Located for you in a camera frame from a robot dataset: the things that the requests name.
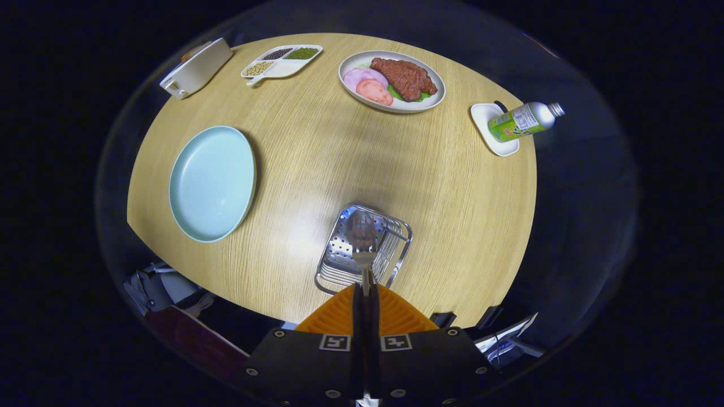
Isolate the pale pink ham slice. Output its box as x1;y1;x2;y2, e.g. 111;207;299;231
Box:
343;68;389;94

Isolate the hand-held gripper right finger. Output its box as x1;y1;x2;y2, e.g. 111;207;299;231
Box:
370;283;501;406

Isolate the white square coaster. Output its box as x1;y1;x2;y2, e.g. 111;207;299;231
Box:
471;103;520;157

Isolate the green lettuce leaf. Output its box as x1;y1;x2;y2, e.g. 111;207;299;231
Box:
387;85;432;103

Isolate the brown steak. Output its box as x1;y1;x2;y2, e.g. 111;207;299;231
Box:
370;57;439;102

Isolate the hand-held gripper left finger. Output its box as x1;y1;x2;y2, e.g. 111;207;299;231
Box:
240;283;363;405

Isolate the metal cutlery rack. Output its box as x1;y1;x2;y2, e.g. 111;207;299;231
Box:
314;204;413;296

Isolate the red pink ham slice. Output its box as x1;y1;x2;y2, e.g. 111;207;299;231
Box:
355;79;394;106

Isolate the metal fork with wooden handle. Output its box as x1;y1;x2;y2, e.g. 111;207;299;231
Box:
351;220;378;298

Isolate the metal spoon with wooden handle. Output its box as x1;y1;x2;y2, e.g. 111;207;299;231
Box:
345;209;378;255

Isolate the dark red seat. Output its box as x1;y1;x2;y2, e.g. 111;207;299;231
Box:
146;305;251;376

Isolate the toasted bread slice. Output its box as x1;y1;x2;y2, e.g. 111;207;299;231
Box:
181;41;212;63

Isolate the white oval plate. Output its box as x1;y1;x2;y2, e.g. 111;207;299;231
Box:
338;50;446;114

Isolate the silver bottle with green label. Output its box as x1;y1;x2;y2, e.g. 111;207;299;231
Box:
488;102;566;143

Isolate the light blue plate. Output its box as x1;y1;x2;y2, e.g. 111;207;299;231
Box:
169;125;257;244

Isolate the white toaster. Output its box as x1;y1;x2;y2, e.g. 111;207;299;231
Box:
160;37;234;100

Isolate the white divided dish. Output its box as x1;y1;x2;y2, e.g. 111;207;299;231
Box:
241;45;324;86

